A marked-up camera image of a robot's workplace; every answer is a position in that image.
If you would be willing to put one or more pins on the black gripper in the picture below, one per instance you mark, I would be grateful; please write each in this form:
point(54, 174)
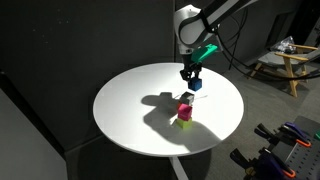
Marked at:
point(191, 68)

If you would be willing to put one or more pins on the blue block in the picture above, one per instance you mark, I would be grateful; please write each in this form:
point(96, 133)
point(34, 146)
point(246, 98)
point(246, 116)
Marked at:
point(195, 84)

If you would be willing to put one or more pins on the round white table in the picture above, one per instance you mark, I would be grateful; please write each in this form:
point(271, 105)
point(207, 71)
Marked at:
point(133, 100)

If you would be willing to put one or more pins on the purple clamp orange tips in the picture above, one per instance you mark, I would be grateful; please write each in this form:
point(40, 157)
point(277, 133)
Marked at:
point(296, 133)
point(275, 165)

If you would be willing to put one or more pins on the wooden chair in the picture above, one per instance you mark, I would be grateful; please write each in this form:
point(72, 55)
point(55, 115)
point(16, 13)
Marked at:
point(290, 63)

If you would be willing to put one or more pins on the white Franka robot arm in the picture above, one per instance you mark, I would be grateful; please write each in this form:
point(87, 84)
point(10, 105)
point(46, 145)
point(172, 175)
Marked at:
point(200, 23)

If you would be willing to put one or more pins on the yellow-green block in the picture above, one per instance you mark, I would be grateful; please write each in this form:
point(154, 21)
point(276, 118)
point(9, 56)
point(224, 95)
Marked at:
point(184, 123)

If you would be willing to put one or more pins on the small green object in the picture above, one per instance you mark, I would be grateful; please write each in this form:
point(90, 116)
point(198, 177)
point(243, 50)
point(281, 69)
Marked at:
point(317, 135)

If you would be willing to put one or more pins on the white table base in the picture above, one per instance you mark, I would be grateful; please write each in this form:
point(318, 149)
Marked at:
point(178, 168)

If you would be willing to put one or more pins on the clear plastic bag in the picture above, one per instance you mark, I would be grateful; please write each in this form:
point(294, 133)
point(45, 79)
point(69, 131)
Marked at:
point(283, 45)

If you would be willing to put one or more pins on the pink block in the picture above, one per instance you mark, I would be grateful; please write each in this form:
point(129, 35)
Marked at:
point(185, 112)

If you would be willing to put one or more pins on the gray block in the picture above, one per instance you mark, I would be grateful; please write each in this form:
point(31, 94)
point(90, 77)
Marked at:
point(187, 98)

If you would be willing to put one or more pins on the orange block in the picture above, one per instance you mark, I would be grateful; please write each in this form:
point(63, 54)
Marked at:
point(179, 106)

